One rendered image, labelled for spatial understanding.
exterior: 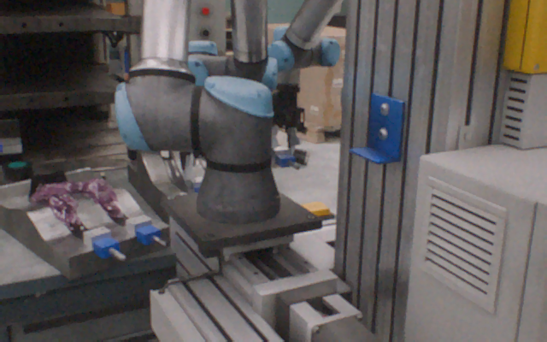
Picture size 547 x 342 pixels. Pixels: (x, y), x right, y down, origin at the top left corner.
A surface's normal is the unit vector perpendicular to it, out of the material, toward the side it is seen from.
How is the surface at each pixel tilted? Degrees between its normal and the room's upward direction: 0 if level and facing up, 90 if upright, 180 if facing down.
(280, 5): 90
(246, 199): 73
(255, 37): 110
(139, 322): 90
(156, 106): 65
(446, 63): 90
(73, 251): 0
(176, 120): 82
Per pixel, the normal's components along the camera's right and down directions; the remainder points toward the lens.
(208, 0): 0.45, 0.26
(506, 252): -0.89, 0.11
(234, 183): -0.03, -0.02
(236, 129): -0.02, 0.29
